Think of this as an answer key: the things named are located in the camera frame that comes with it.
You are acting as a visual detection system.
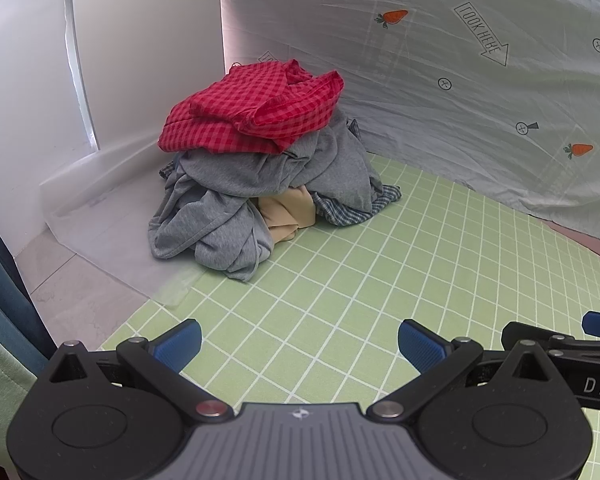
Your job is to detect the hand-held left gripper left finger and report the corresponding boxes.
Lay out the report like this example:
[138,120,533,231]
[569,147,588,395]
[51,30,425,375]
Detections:
[47,318,233,423]

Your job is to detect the translucent plastic sheet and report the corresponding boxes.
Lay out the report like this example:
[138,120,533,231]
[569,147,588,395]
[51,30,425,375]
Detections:
[40,145,206,308]

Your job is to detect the beige garment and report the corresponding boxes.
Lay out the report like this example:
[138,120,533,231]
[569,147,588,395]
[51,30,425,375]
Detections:
[257,185,317,247]

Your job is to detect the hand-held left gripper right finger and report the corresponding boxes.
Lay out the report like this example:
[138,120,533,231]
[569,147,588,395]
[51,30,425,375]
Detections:
[367,318,556,423]

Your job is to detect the white board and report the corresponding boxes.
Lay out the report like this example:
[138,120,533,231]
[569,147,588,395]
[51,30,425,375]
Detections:
[0,0,228,261]

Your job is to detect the green grid mat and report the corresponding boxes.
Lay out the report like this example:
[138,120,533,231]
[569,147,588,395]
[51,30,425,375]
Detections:
[97,152,600,480]

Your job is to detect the carrot printed sheet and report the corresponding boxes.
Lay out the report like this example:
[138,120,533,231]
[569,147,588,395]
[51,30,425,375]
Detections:
[219,0,600,248]

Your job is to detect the red checked shorts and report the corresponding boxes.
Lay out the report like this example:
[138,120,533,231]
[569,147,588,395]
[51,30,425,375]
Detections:
[158,58,346,156]

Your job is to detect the grey garment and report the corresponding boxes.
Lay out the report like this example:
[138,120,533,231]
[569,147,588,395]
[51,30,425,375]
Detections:
[149,107,383,282]

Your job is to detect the blue plaid garment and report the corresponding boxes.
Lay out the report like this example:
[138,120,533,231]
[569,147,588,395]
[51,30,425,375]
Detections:
[310,184,402,227]

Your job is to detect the light green cloth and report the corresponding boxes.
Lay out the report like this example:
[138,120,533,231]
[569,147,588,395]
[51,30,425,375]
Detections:
[0,320,36,480]

